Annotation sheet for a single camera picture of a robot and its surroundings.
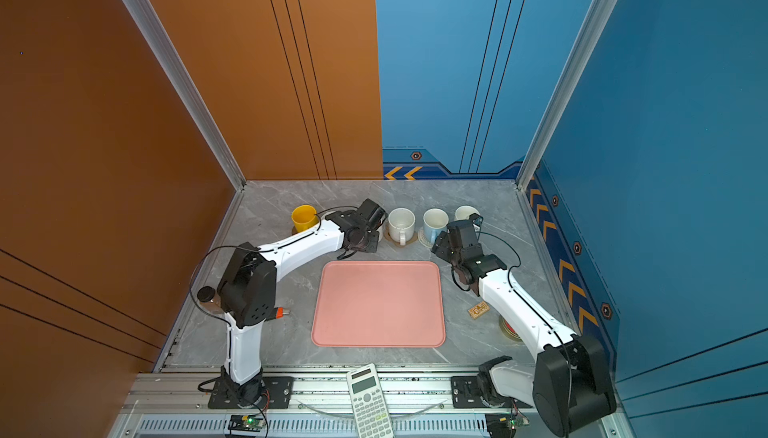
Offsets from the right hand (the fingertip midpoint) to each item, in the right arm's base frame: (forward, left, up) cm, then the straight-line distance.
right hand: (443, 244), depth 86 cm
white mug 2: (+15, -9, -3) cm, 17 cm away
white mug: (+15, +12, -9) cm, 21 cm away
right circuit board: (-42, -11, -15) cm, 45 cm away
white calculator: (-37, +20, -12) cm, 44 cm away
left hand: (+6, +22, -5) cm, 23 cm away
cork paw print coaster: (+7, +14, -10) cm, 18 cm away
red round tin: (-21, -17, -11) cm, 29 cm away
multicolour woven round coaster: (+11, +5, -12) cm, 17 cm away
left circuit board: (-41, +48, -14) cm, 65 cm away
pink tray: (-13, +19, -13) cm, 26 cm away
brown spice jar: (-15, +65, -4) cm, 66 cm away
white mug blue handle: (+13, 0, -6) cm, 15 cm away
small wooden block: (-15, -10, -13) cm, 22 cm away
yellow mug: (+14, +44, -3) cm, 46 cm away
